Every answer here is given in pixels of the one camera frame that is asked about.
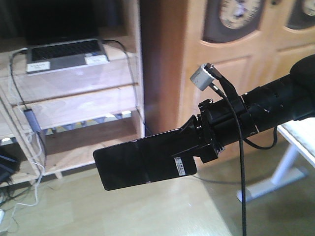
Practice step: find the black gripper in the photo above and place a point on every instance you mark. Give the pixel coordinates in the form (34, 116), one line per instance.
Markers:
(219, 124)

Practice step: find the black foldable smartphone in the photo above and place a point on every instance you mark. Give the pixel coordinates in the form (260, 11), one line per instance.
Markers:
(150, 159)

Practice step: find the wooden wardrobe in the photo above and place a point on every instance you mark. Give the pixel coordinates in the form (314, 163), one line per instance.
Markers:
(174, 46)

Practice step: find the wooden shelf unit with drawers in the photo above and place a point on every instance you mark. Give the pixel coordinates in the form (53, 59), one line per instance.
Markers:
(79, 109)

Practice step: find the grey usb hub dongle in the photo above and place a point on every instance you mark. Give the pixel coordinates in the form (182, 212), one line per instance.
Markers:
(32, 120)

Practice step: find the grey laptop computer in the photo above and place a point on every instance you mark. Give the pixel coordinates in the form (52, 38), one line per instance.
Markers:
(60, 34)

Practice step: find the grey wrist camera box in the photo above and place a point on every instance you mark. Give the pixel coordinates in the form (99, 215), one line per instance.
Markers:
(202, 77)

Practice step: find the white desk leg frame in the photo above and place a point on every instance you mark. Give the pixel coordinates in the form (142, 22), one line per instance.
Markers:
(301, 138)

